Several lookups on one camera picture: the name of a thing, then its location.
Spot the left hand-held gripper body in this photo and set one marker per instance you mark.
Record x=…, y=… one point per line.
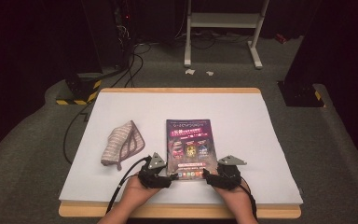
x=152, y=177

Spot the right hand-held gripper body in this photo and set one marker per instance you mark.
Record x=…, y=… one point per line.
x=228, y=177

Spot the glossy colourful magazine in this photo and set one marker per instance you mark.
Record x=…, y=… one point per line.
x=190, y=146

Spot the striped towel with purple trim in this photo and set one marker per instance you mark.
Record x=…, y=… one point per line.
x=119, y=144

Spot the person's left hand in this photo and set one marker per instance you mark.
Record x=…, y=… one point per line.
x=138, y=194

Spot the person's right hand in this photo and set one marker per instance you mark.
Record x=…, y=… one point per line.
x=237, y=197

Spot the wooden table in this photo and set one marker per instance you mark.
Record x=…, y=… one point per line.
x=180, y=211

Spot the white paper scrap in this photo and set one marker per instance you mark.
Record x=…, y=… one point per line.
x=190, y=71
x=210, y=73

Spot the black base with yellow stripes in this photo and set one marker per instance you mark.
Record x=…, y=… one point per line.
x=80, y=93
x=303, y=95

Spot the small red object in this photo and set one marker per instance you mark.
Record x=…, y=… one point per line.
x=280, y=38

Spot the white metal stand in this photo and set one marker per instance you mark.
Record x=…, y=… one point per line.
x=223, y=20

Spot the dark equipment rack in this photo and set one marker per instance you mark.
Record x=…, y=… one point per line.
x=125, y=28

